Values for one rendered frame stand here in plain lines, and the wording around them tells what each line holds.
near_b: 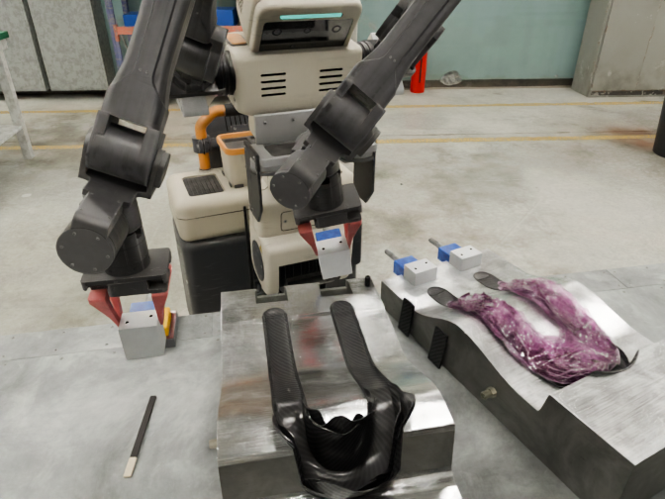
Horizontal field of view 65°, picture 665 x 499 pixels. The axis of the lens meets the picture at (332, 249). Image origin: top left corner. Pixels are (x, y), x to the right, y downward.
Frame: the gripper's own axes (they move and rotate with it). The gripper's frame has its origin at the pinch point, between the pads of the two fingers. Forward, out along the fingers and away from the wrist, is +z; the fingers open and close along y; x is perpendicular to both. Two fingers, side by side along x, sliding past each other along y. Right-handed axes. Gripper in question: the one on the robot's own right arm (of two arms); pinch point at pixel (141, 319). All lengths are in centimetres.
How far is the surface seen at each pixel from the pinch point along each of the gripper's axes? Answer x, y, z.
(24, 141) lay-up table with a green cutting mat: 351, -147, 94
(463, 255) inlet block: 19, 55, 8
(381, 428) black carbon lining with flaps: -19.6, 29.0, 4.7
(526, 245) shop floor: 159, 163, 103
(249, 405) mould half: -16.0, 13.9, 1.9
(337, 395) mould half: -16.5, 24.3, 1.7
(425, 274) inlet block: 15.0, 46.5, 8.6
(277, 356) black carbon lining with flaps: -3.1, 18.0, 7.1
